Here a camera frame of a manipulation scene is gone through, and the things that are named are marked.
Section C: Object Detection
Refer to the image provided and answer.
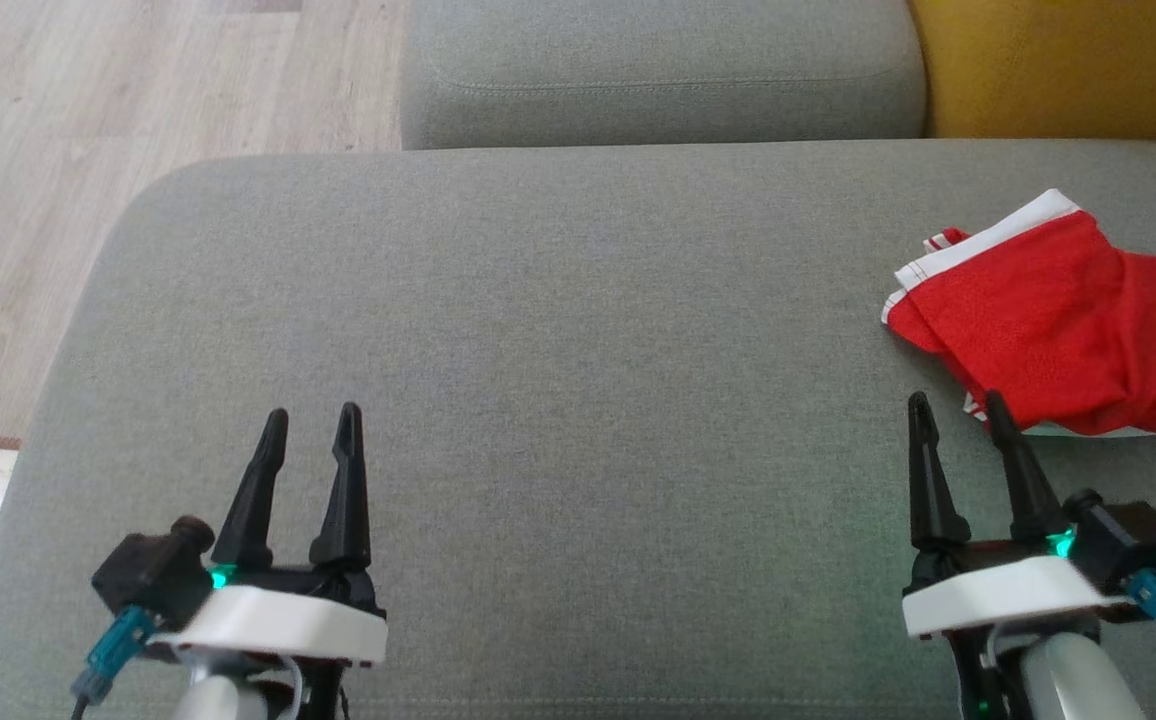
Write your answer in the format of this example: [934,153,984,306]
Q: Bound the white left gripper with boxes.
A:
[148,402,388,667]

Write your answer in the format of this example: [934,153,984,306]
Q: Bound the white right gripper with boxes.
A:
[901,390,1135,640]

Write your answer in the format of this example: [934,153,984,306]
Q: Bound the red shorts white stripes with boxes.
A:
[881,188,1155,434]

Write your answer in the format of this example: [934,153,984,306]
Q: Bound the grey sofa seat cushion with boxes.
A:
[0,138,1156,720]

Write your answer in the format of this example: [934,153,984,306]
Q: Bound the yellow sofa cushion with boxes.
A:
[906,0,1156,145]

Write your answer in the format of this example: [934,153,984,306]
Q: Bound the grey sofa back cushion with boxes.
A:
[400,0,929,152]

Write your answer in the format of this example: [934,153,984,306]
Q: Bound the left black cable teal plug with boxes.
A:
[71,605,162,720]

